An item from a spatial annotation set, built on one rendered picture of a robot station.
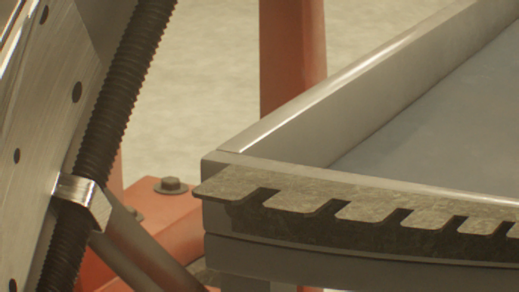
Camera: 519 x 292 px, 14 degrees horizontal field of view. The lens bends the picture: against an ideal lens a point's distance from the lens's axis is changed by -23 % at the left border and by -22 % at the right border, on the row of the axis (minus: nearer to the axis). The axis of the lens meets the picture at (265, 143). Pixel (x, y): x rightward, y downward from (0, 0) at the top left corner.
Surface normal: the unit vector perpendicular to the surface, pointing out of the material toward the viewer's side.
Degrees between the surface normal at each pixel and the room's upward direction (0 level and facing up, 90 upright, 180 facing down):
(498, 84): 0
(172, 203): 0
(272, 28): 90
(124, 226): 90
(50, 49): 90
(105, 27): 90
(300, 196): 0
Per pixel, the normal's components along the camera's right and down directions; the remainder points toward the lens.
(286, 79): -0.47, 0.30
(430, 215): -0.01, -0.94
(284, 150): 0.88, 0.15
